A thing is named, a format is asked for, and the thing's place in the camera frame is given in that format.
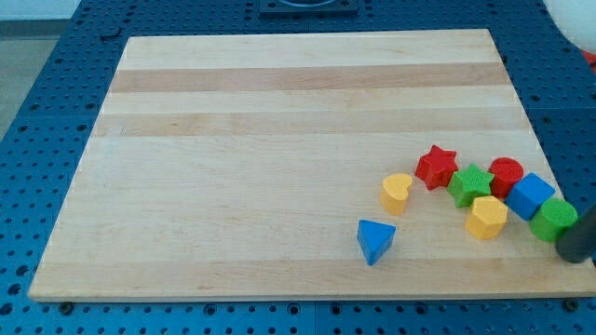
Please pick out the blue triangle block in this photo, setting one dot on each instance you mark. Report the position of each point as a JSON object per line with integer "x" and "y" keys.
{"x": 375, "y": 239}

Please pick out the blue cube block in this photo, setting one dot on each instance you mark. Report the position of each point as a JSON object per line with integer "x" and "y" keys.
{"x": 527, "y": 195}

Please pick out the green star block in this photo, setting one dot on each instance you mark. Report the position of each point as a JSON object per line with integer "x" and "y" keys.
{"x": 467, "y": 184}

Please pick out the red cylinder block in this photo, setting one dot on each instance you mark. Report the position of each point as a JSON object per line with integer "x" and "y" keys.
{"x": 507, "y": 171}

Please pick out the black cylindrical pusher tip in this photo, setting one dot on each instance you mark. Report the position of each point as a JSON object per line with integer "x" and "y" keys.
{"x": 578, "y": 243}

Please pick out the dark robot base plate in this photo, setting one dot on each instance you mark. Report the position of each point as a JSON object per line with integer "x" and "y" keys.
{"x": 277, "y": 8}

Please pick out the red star block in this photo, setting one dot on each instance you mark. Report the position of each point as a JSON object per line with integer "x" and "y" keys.
{"x": 436, "y": 168}

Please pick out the yellow heart block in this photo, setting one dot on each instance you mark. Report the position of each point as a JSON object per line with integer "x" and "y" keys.
{"x": 395, "y": 191}

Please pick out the green cylinder block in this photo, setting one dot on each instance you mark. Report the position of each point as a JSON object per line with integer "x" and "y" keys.
{"x": 554, "y": 217}

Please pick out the yellow hexagon block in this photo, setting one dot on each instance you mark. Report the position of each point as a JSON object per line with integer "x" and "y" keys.
{"x": 486, "y": 218}

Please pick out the light wooden board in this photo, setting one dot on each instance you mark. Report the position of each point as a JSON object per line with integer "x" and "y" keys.
{"x": 238, "y": 167}

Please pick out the white and red object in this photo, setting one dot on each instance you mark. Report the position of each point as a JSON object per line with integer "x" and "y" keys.
{"x": 576, "y": 21}

